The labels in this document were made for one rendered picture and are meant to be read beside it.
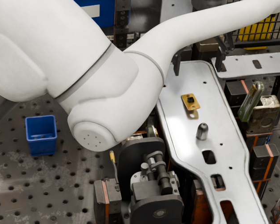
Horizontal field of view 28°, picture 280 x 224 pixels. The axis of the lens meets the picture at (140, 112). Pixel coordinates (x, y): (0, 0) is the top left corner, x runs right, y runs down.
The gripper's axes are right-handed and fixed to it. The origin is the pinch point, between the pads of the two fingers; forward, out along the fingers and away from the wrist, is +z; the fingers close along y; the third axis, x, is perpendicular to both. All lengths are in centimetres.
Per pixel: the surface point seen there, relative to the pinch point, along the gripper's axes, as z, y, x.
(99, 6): 3.5, -22.4, 35.9
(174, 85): 15.0, -3.1, 8.7
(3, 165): 45, -58, 9
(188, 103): 13.4, -1.2, -1.2
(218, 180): 16.0, 0.5, -27.8
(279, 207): 12.5, 11.9, -40.6
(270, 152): 16.0, 17.6, -20.5
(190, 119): 14.9, -1.8, -6.0
